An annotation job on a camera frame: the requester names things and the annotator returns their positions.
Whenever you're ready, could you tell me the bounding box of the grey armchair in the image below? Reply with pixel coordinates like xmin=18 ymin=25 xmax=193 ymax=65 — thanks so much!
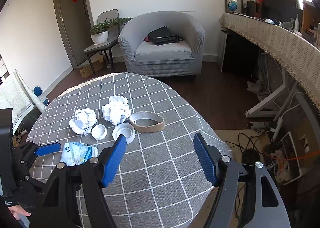
xmin=118 ymin=11 xmax=206 ymax=78

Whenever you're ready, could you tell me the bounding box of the grey checked tablecloth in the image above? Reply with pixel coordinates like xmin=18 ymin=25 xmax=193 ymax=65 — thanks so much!
xmin=27 ymin=72 xmax=232 ymax=227

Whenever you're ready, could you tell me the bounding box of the grey dining chair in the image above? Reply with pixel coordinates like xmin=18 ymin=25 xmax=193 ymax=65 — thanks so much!
xmin=84 ymin=25 xmax=120 ymax=76

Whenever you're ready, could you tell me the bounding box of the cream fringed desk cloth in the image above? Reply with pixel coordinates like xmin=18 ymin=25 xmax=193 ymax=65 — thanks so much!
xmin=220 ymin=13 xmax=320 ymax=108

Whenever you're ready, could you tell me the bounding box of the black handbag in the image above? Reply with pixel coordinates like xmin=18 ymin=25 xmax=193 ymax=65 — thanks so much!
xmin=145 ymin=26 xmax=183 ymax=45

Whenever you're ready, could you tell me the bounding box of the framed picture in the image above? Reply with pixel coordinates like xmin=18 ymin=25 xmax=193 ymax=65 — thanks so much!
xmin=223 ymin=0 xmax=244 ymax=14

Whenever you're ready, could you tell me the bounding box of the black computer monitor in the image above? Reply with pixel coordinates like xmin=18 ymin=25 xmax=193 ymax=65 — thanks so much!
xmin=262 ymin=0 xmax=299 ymax=22

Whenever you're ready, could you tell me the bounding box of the blue white plastic wrapper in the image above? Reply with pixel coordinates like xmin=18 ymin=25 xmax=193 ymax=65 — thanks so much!
xmin=60 ymin=142 xmax=98 ymax=167

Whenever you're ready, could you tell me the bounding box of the small white plastic lid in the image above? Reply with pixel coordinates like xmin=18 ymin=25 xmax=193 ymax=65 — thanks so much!
xmin=91 ymin=125 xmax=107 ymax=141

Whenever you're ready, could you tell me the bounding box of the brown cardboard tape ring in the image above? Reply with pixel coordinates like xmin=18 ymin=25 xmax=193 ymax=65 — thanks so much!
xmin=128 ymin=110 xmax=166 ymax=133

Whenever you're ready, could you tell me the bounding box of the grey door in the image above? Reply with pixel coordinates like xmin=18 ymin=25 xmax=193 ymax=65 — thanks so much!
xmin=56 ymin=0 xmax=92 ymax=68

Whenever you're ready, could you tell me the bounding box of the cardboard box on floor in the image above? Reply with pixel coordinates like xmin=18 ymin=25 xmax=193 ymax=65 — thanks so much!
xmin=79 ymin=54 xmax=106 ymax=79

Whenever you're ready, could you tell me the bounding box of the crumpled white blue paper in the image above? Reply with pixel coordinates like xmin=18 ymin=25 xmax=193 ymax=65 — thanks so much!
xmin=69 ymin=108 xmax=97 ymax=136

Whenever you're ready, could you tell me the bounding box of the small blue globe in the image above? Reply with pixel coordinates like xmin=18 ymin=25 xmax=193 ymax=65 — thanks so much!
xmin=227 ymin=1 xmax=238 ymax=14

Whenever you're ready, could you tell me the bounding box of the potted green plant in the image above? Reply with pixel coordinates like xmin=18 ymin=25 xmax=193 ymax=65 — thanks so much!
xmin=89 ymin=17 xmax=132 ymax=45

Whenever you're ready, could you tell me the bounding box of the crumpled white paper ball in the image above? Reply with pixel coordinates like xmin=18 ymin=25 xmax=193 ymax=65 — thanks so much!
xmin=102 ymin=96 xmax=131 ymax=125

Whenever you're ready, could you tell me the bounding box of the large white plastic lid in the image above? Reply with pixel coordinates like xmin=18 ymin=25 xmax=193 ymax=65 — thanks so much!
xmin=112 ymin=123 xmax=136 ymax=144

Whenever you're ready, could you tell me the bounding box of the left hand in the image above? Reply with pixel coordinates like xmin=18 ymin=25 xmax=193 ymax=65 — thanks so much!
xmin=8 ymin=205 xmax=31 ymax=220

